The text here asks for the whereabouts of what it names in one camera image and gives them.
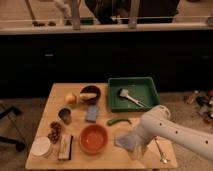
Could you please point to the yellow banana piece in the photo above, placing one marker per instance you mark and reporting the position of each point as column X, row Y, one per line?
column 86, row 96

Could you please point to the white round lid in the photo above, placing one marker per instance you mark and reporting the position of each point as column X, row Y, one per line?
column 41, row 147

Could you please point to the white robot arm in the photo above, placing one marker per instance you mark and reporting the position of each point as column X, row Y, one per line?
column 156, row 122

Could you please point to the wooden black scrub brush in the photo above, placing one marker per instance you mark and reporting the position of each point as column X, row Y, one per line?
column 65, row 147

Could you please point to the yellow lemon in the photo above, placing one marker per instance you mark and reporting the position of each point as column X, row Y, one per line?
column 70, row 98

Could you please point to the silver metal fork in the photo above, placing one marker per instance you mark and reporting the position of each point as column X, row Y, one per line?
column 163, row 158

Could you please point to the white dish brush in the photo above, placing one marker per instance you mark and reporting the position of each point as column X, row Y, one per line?
column 124, row 93

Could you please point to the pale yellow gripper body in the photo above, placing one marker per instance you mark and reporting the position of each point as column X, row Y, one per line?
column 138, row 152

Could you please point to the blue sponge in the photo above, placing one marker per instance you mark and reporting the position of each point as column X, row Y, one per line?
column 92, row 112

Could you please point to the green chili pepper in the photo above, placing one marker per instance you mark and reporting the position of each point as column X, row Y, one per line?
column 117, row 120

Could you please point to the light blue towel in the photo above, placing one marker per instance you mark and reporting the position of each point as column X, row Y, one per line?
column 126, row 142

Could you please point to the red orange bowl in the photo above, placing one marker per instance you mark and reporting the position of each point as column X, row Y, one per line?
column 93, row 139

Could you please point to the green plastic tray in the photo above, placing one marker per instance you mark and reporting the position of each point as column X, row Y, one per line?
column 139, row 88

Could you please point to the small metal cup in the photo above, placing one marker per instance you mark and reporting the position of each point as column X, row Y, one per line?
column 65, row 115

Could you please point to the dark brown bowl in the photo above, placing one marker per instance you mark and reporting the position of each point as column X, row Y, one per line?
column 91, row 89

